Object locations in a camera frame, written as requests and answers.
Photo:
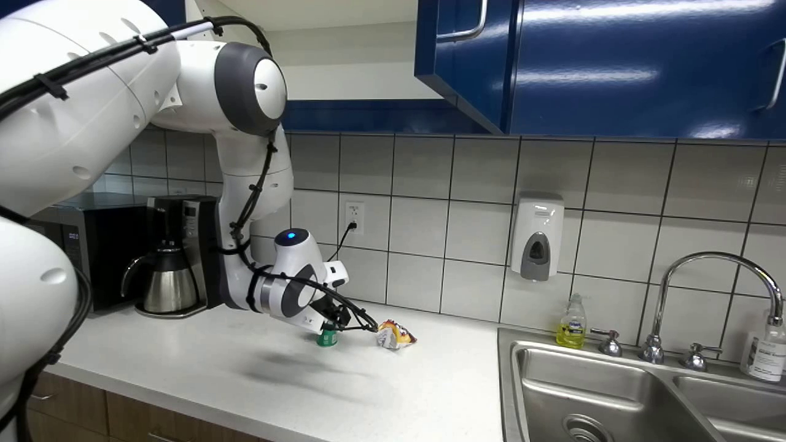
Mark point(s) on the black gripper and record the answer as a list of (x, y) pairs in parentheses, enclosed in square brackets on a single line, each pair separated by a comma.
[(336, 311)]

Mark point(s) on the green soda can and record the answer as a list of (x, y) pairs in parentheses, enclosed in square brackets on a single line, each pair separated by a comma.
[(327, 337)]

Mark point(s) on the wooden base cabinet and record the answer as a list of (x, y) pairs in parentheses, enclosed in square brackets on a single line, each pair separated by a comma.
[(89, 408)]

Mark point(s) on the open blue cabinet door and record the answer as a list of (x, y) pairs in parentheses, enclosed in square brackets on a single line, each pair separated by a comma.
[(470, 64)]

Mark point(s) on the closed blue cabinet door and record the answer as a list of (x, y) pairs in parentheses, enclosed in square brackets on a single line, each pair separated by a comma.
[(639, 75)]

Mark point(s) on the crumpled orange snack packet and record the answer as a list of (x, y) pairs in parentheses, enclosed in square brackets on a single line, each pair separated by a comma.
[(397, 334)]

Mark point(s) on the black coffee maker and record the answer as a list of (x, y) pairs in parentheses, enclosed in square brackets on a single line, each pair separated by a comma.
[(204, 246)]

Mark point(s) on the steel coffee carafe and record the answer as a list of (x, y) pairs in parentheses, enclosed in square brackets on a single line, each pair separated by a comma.
[(167, 287)]

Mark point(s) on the black microwave oven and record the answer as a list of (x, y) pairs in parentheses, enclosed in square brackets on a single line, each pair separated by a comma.
[(106, 255)]

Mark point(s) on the yellow dish soap bottle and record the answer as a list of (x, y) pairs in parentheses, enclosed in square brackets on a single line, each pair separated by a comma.
[(570, 330)]

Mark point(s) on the stainless steel sink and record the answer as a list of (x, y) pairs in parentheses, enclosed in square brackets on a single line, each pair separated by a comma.
[(591, 393)]

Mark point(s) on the chrome faucet knob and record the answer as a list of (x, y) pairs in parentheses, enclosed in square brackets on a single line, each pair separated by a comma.
[(698, 357), (608, 346)]

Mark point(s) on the chrome gooseneck faucet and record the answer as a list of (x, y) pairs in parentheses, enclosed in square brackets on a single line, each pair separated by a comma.
[(656, 328)]

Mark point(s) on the white hand soap bottle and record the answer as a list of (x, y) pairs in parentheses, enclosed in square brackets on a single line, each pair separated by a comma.
[(768, 353)]

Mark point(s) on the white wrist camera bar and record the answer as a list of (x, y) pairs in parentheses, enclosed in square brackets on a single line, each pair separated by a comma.
[(307, 322)]

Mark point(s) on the white wall power outlet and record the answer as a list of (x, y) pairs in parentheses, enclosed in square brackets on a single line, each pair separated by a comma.
[(355, 219)]

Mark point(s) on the blue wall cabinet carcass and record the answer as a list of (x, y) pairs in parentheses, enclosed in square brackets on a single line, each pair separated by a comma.
[(370, 117)]

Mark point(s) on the white wall soap dispenser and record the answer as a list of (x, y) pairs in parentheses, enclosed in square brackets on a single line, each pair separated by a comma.
[(537, 235)]

